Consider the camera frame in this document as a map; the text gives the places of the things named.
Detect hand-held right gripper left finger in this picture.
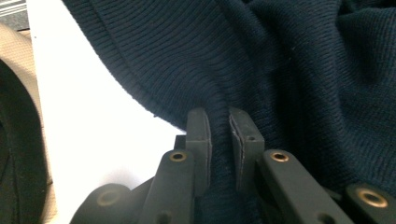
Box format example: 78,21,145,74
185,107,213,198

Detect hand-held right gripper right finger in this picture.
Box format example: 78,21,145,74
228,106,265,192

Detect black sleeveless knit shirt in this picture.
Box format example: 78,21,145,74
62,0,396,224

